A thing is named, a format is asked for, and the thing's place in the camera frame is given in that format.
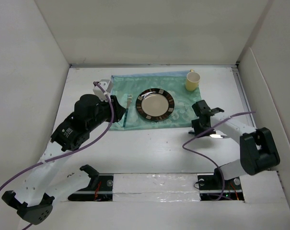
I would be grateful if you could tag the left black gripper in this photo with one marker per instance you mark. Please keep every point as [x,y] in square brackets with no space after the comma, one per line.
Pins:
[119,110]

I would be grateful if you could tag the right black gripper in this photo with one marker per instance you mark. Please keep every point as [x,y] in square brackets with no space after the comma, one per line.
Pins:
[195,124]

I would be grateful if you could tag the silver fork green handle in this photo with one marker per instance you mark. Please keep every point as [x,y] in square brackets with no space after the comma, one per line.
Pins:
[129,101]

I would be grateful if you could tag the knife with green handle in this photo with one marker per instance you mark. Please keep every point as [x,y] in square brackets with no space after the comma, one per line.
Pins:
[212,135]

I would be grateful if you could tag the green patterned cloth placemat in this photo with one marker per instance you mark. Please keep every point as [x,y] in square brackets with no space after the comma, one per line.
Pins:
[172,82]

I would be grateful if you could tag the dark rimmed beige plate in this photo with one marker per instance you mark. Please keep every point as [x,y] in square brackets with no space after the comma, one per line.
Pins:
[155,104]

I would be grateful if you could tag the yellow paper cup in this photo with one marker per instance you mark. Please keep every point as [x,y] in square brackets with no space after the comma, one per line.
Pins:
[192,80]

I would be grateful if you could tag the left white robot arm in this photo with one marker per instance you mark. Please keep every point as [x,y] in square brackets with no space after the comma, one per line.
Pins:
[35,199]

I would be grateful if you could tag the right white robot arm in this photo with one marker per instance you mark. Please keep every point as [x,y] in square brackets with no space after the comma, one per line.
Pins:
[258,151]

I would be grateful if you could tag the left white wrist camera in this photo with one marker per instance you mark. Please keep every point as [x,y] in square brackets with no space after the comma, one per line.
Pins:
[106,85]

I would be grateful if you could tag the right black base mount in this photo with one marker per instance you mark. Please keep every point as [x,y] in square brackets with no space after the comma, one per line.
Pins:
[210,188]

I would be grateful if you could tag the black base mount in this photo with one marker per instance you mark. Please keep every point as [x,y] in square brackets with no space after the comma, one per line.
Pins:
[97,191]
[210,188]

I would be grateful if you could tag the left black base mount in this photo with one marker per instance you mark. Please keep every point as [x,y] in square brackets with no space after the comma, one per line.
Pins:
[97,191]

